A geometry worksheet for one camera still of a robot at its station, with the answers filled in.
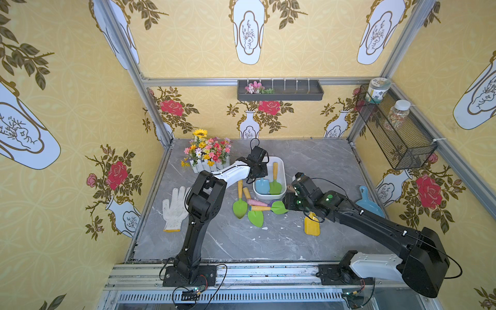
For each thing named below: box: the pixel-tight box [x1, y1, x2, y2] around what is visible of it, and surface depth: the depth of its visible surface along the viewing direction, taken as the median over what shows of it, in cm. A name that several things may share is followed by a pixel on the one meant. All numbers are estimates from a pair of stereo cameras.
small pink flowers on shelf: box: [244, 80, 275, 95], surface depth 89 cm
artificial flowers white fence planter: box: [180, 128, 232, 174], surface depth 99 cm
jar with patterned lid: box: [366, 77, 392, 104], surface depth 87 cm
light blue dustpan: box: [355, 185, 386, 218], surface depth 94 cm
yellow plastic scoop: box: [304, 211, 321, 237], surface depth 87 cm
